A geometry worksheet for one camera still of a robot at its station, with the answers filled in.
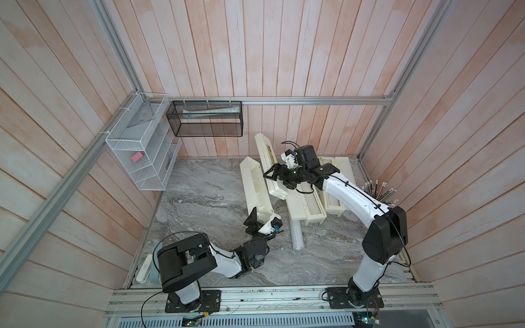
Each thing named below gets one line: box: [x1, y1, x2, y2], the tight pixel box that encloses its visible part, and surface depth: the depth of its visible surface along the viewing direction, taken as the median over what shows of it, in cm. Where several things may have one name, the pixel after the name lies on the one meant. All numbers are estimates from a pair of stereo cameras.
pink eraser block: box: [130, 151, 145, 163], surface depth 84 cm
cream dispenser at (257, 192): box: [239, 156, 275, 218], surface depth 91 cm
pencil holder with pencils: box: [361, 179, 399, 207], surface depth 91 cm
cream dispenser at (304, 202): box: [285, 183, 328, 227], surface depth 92 cm
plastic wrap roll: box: [290, 219, 305, 251], surface depth 88 cm
